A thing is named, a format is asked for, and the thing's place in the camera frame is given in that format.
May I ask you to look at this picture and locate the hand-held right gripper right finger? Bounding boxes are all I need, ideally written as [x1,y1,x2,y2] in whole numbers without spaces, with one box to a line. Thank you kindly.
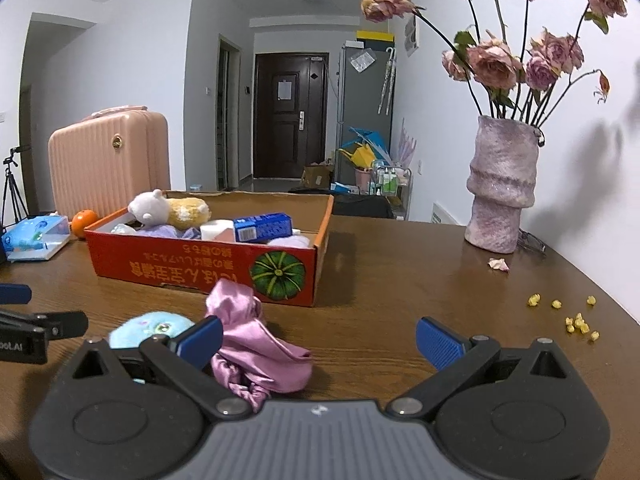
[387,317,582,421]

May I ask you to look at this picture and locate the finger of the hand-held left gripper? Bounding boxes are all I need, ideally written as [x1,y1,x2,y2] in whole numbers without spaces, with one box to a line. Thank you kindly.
[0,284,32,305]
[0,309,89,340]

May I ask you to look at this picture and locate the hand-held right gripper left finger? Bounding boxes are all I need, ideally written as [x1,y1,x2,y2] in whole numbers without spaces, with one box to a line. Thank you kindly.
[59,316,253,422]

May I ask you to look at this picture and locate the pink satin bonnet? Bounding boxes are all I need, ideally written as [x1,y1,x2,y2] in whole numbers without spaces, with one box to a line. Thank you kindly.
[205,280,314,413]

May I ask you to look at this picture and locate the light blue plush toy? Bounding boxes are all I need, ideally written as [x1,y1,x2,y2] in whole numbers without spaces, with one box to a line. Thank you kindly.
[108,311,198,386]

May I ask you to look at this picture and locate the red cardboard box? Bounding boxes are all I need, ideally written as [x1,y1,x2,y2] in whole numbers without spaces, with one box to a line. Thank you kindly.
[84,190,335,307]

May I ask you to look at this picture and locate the white round sponge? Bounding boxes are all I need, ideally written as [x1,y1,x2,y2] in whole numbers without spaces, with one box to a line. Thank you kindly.
[200,220,235,241]

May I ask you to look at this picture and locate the purple drawstring pouch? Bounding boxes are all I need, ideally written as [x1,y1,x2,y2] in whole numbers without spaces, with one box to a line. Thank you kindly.
[137,224,202,241]

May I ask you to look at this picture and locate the blue tissue pack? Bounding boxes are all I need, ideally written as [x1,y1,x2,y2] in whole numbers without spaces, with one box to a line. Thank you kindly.
[233,212,293,244]

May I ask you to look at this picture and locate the lavender towel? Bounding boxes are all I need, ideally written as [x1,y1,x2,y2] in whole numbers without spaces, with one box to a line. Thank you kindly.
[267,234,314,250]

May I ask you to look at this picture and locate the white and yellow plush bear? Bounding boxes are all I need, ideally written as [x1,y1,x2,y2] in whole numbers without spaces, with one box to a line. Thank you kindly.
[127,189,211,231]

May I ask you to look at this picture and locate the blue tissue box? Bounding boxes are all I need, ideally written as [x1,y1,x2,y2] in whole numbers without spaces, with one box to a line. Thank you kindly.
[1,214,71,263]

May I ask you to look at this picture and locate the orange fruit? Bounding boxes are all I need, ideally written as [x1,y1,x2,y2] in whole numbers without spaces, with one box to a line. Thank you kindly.
[71,209,100,239]

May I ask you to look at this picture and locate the black eyeglasses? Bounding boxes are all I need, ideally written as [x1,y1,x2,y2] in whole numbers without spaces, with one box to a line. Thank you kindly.
[517,229,549,256]

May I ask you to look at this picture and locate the scattered yellow crumbs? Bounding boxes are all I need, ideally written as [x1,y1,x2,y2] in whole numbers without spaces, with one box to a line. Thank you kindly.
[527,292,601,342]

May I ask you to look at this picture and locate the black bag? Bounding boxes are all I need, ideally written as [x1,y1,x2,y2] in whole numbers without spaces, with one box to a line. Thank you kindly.
[290,187,396,219]

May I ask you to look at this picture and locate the pink ribbed suitcase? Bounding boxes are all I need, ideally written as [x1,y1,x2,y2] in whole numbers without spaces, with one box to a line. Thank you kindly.
[47,106,171,219]

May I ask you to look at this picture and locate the white trolley with bottles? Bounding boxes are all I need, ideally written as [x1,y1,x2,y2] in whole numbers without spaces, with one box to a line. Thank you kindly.
[372,160,414,221]

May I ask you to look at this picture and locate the purple textured vase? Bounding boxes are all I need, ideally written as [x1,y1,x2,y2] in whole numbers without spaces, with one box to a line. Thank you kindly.
[465,115,544,254]

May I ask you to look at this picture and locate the brown cardboard box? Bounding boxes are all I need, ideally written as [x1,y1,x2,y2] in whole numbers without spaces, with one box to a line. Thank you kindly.
[301,162,335,190]

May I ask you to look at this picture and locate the blue and yellow bags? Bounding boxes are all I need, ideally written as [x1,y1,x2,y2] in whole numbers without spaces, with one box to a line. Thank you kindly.
[339,126,394,169]

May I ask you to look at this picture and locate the dark brown entrance door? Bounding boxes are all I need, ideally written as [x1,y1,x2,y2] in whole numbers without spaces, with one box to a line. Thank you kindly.
[253,52,330,180]

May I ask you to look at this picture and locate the grey refrigerator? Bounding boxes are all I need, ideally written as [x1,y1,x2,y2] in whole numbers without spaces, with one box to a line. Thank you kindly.
[336,40,396,191]

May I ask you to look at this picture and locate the white hanging umbrella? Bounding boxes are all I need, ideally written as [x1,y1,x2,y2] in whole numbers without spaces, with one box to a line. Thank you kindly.
[378,46,398,115]

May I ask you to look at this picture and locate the dried pink rose bouquet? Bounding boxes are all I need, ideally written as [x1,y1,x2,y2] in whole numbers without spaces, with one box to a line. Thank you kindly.
[361,0,629,126]

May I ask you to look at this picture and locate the black camera tripod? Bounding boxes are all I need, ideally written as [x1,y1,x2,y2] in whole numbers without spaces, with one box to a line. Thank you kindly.
[0,145,31,234]

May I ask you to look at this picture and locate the purple wall decoration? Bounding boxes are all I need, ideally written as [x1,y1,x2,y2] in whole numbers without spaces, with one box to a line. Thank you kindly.
[397,117,419,169]

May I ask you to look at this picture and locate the wall poster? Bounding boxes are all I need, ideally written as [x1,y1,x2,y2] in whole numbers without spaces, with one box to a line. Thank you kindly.
[404,12,420,57]

